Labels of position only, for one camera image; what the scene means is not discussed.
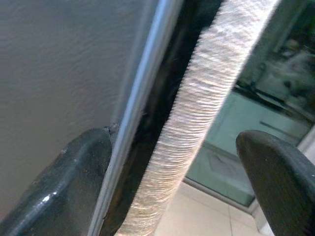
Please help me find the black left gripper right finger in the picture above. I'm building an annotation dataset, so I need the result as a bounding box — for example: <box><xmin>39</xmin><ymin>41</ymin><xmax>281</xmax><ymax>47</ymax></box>
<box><xmin>235</xmin><ymin>129</ymin><xmax>315</xmax><ymax>236</ymax></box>

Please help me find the fridge door white liner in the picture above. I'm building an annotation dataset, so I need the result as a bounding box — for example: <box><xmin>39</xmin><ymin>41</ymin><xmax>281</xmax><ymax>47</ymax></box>
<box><xmin>87</xmin><ymin>0</ymin><xmax>224</xmax><ymax>236</ymax></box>

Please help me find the glass sliding door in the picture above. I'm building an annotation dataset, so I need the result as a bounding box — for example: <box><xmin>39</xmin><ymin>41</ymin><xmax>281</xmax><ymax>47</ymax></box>
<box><xmin>182</xmin><ymin>0</ymin><xmax>315</xmax><ymax>214</ymax></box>

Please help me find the grey mini fridge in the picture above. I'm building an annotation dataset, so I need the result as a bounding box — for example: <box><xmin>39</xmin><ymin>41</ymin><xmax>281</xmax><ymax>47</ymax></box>
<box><xmin>0</xmin><ymin>0</ymin><xmax>160</xmax><ymax>217</ymax></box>

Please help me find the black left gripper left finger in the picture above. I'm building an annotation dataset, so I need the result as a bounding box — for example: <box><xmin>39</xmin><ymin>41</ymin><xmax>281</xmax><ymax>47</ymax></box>
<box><xmin>0</xmin><ymin>126</ymin><xmax>119</xmax><ymax>236</ymax></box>

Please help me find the beige woven cloth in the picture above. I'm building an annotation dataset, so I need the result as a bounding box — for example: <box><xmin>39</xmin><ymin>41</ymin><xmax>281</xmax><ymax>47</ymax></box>
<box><xmin>115</xmin><ymin>0</ymin><xmax>283</xmax><ymax>236</ymax></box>

